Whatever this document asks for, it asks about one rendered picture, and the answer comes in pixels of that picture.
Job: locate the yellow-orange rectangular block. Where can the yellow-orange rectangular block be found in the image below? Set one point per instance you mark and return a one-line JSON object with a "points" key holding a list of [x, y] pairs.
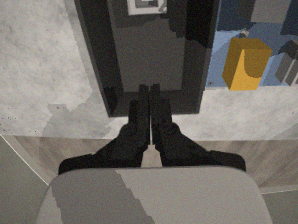
{"points": [[245, 63]]}

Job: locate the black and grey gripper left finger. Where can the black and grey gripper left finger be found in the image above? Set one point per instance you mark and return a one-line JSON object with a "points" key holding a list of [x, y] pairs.
{"points": [[126, 150]]}

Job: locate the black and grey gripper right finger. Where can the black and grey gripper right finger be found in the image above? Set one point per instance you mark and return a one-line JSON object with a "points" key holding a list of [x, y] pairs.
{"points": [[175, 148]]}

